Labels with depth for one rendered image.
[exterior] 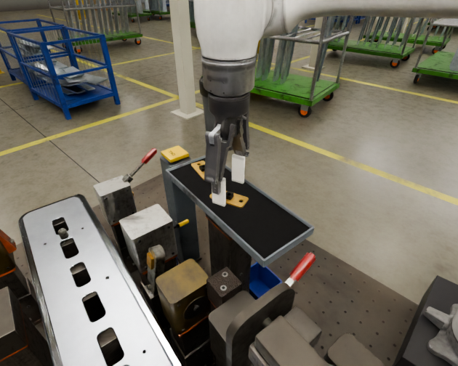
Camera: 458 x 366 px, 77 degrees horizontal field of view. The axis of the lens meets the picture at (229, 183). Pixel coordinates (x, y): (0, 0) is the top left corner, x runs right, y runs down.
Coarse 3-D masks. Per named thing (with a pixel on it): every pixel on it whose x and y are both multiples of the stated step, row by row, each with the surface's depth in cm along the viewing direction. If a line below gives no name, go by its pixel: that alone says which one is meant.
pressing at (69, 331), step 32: (32, 224) 81; (96, 224) 80; (32, 256) 72; (64, 256) 72; (96, 256) 72; (64, 288) 64; (96, 288) 64; (128, 288) 64; (64, 320) 58; (128, 320) 58; (64, 352) 53; (96, 352) 53; (128, 352) 53; (160, 352) 53
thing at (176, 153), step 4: (172, 148) 84; (176, 148) 84; (180, 148) 84; (164, 152) 82; (168, 152) 82; (172, 152) 82; (176, 152) 82; (180, 152) 82; (184, 152) 82; (164, 156) 81; (168, 156) 80; (172, 156) 80; (176, 156) 80; (180, 156) 80; (184, 156) 81; (188, 156) 82; (172, 160) 79; (176, 160) 80
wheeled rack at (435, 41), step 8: (368, 24) 761; (368, 40) 781; (376, 40) 838; (384, 40) 753; (392, 40) 742; (400, 40) 731; (408, 40) 721; (424, 40) 709; (432, 40) 709; (440, 40) 709; (448, 40) 716
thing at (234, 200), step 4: (228, 192) 65; (232, 192) 65; (228, 196) 64; (232, 196) 64; (236, 196) 65; (240, 196) 65; (244, 196) 65; (228, 200) 64; (232, 200) 64; (236, 200) 64; (244, 200) 64; (232, 204) 63; (236, 204) 63; (240, 204) 63; (244, 204) 63
